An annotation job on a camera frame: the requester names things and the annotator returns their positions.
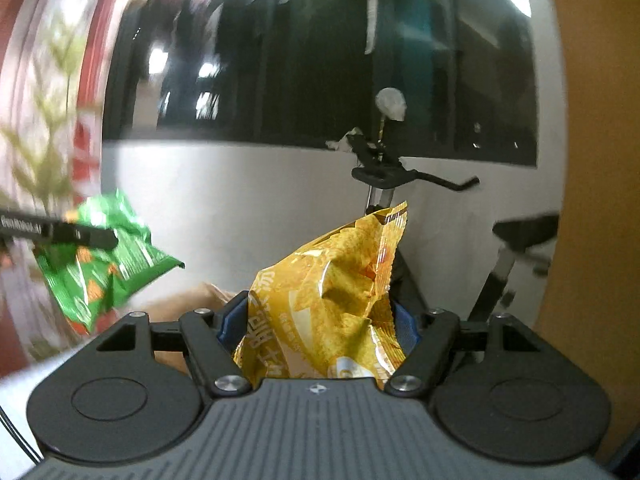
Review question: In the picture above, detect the green snack bag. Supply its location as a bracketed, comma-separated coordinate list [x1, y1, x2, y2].
[34, 187, 186, 336]

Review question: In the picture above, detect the black cable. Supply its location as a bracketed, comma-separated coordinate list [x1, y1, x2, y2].
[0, 400, 45, 465]

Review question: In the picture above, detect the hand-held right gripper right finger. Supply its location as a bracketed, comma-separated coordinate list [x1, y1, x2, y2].
[382, 302, 544, 399]

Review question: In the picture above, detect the dark glass window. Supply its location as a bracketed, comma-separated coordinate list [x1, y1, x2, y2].
[102, 0, 539, 168]

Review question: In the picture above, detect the black exercise bike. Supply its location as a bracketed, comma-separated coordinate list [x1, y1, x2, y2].
[350, 132, 561, 361]

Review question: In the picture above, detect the yellow snack bag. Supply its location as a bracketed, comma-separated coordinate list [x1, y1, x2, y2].
[232, 200, 411, 393]

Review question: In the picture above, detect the white crumpled tissue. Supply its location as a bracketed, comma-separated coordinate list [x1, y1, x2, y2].
[325, 129, 366, 153]

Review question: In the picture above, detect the red white printed banner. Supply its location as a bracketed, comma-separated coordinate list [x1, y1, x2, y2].
[0, 0, 132, 376]

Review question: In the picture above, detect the brown cardboard box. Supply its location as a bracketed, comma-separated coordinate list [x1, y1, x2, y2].
[145, 282, 242, 376]

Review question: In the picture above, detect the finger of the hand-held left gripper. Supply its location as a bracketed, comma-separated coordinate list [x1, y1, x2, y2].
[0, 204, 120, 252]

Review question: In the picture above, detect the brown wooden cabinet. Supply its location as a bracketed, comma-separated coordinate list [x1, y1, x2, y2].
[530, 0, 640, 467]

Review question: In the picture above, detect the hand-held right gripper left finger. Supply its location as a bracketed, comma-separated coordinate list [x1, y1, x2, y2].
[94, 292, 253, 398]

